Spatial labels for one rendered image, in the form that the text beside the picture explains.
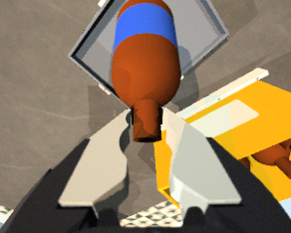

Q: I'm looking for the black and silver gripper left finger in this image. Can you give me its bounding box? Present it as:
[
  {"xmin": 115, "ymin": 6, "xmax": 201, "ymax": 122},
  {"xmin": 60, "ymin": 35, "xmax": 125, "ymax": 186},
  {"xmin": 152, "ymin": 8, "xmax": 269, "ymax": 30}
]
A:
[{"xmin": 5, "ymin": 107, "xmax": 134, "ymax": 233}]

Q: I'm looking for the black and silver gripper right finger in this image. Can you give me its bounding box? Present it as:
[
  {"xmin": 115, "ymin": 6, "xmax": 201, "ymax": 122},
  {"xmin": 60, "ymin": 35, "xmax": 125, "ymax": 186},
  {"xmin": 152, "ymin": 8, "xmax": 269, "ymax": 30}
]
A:
[{"xmin": 160, "ymin": 107, "xmax": 291, "ymax": 233}]

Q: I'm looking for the yellow bottle crate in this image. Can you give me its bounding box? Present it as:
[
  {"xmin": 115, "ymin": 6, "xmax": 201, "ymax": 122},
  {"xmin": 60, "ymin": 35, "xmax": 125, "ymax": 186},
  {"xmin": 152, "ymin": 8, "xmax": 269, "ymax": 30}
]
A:
[{"xmin": 154, "ymin": 81, "xmax": 291, "ymax": 201}]

